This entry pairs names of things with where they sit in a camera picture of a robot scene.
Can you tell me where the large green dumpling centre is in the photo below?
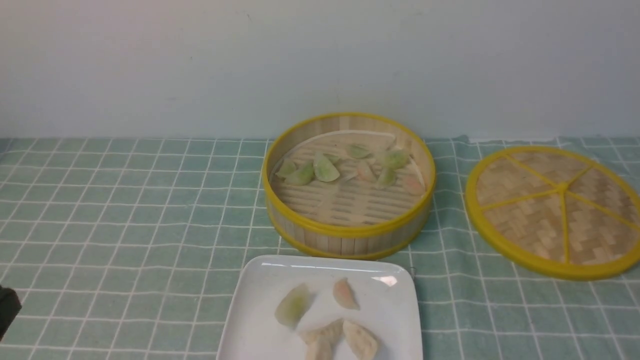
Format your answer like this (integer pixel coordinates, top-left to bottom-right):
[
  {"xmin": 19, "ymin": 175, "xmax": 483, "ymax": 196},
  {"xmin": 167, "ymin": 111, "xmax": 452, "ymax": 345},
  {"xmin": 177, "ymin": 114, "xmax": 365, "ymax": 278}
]
[{"xmin": 313, "ymin": 152, "xmax": 340, "ymax": 183}]

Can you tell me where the white square plate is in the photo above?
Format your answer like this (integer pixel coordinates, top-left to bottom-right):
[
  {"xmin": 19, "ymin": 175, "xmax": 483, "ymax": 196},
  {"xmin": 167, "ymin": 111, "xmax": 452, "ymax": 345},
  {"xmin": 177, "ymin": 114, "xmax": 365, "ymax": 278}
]
[{"xmin": 216, "ymin": 255, "xmax": 423, "ymax": 360}]

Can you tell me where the left white dumpling on plate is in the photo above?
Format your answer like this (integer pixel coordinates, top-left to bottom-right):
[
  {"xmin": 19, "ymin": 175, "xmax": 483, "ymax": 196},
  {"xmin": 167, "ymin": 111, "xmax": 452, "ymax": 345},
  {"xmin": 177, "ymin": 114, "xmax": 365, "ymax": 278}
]
[{"xmin": 298, "ymin": 317, "xmax": 343, "ymax": 360}]

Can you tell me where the pink dumpling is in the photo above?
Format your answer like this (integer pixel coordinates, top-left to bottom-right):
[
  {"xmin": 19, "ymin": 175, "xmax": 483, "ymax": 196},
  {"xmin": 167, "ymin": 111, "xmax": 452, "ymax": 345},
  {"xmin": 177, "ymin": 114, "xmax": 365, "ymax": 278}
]
[
  {"xmin": 333, "ymin": 278, "xmax": 361, "ymax": 311},
  {"xmin": 356, "ymin": 159, "xmax": 377, "ymax": 183},
  {"xmin": 402, "ymin": 176, "xmax": 425, "ymax": 196}
]

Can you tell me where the white dumpling on plate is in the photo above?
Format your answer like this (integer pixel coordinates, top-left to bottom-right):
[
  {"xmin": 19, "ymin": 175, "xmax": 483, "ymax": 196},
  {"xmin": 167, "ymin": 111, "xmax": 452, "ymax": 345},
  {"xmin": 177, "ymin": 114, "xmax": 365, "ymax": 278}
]
[
  {"xmin": 298, "ymin": 317, "xmax": 343, "ymax": 360},
  {"xmin": 342, "ymin": 319, "xmax": 379, "ymax": 360}
]

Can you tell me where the right white dumpling on plate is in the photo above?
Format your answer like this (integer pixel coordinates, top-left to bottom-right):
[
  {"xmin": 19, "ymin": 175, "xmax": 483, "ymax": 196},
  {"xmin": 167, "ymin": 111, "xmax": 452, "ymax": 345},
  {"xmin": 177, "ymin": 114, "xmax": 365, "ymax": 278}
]
[{"xmin": 342, "ymin": 319, "xmax": 379, "ymax": 360}]

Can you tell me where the green checkered tablecloth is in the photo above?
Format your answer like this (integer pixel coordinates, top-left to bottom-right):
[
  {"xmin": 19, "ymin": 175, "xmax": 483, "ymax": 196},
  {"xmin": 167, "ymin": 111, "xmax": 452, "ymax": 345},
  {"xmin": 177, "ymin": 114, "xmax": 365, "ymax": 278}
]
[{"xmin": 0, "ymin": 137, "xmax": 640, "ymax": 360}]

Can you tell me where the yellow-rimmed woven steamer lid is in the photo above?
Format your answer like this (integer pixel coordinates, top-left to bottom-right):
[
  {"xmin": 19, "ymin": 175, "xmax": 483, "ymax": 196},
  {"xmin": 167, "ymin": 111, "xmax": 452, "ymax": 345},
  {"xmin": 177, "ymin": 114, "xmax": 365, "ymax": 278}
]
[{"xmin": 464, "ymin": 146, "xmax": 640, "ymax": 281}]

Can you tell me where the small green dumpling right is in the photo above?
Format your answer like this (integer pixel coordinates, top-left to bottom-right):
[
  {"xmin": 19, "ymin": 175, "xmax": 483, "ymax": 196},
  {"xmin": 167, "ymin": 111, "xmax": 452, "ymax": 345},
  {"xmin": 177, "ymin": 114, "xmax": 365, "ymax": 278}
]
[{"xmin": 375, "ymin": 167, "xmax": 397, "ymax": 190}]

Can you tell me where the yellow-rimmed bamboo steamer basket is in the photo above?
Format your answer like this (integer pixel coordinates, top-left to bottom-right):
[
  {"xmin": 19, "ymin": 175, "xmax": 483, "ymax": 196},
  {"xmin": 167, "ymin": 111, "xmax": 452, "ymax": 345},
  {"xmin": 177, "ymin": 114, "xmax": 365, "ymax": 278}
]
[{"xmin": 262, "ymin": 112, "xmax": 437, "ymax": 260}]

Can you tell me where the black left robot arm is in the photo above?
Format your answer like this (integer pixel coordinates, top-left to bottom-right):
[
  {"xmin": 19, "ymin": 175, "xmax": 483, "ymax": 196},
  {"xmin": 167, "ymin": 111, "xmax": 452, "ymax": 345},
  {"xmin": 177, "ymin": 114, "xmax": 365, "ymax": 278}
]
[{"xmin": 0, "ymin": 285, "xmax": 23, "ymax": 341}]

